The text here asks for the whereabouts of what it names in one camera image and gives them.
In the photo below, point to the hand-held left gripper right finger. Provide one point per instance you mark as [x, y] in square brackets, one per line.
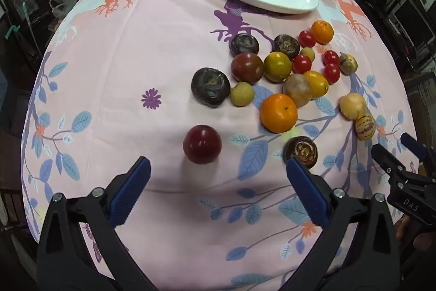
[308, 192]

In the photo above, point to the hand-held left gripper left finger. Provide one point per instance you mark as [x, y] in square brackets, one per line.
[133, 188]

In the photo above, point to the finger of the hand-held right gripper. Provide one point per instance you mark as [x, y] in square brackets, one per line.
[414, 143]
[388, 158]

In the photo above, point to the striped pepino melon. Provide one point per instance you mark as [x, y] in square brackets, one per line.
[365, 127]

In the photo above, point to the pale yellow passion fruit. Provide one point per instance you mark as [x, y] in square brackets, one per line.
[353, 106]

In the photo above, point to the dark red plum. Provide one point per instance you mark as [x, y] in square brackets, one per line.
[202, 144]

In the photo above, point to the large orange tangerine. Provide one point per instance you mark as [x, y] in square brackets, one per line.
[279, 113]

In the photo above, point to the yellow-orange tomato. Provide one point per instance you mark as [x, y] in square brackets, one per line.
[319, 84]

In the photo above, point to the brown-yellow passion fruit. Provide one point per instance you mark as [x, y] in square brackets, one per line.
[296, 91]

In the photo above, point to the red cherry tomato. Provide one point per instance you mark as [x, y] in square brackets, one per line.
[331, 73]
[331, 57]
[307, 38]
[301, 64]

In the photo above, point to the purple-yellow small fruit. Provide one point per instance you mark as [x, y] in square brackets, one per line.
[348, 64]

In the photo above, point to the large yellow-brown longan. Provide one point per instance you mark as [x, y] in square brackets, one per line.
[242, 94]

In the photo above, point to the large dark purple water chestnut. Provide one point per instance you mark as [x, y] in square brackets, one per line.
[210, 87]

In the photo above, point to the yellow-green tomato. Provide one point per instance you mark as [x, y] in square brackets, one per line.
[278, 67]

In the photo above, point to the dark red tomato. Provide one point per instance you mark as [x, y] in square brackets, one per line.
[247, 68]

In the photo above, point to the small orange tangerine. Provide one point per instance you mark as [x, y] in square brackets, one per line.
[322, 31]

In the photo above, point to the person's right hand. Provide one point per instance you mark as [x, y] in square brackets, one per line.
[424, 241]

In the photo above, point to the black computer monitor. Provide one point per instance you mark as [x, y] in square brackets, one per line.
[412, 21]

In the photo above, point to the small yellow longan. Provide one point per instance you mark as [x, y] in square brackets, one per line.
[307, 53]

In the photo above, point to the pink printed tablecloth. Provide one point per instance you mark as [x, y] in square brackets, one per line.
[136, 55]

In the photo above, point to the white plastic bag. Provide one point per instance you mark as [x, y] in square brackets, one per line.
[57, 8]

